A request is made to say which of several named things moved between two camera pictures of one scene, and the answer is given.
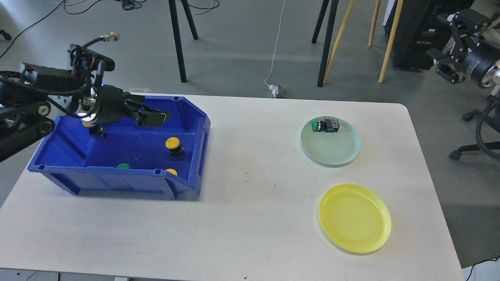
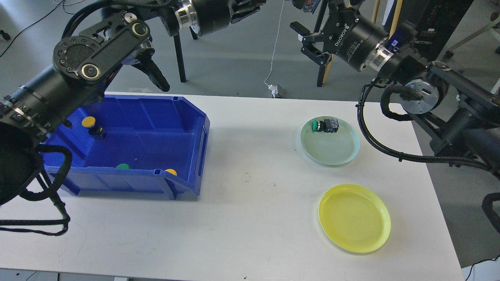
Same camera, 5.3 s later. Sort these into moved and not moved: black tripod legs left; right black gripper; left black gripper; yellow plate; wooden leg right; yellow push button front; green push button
Moved: left black gripper; right black gripper
Not moved: black tripod legs left; green push button; yellow plate; yellow push button front; wooden leg right
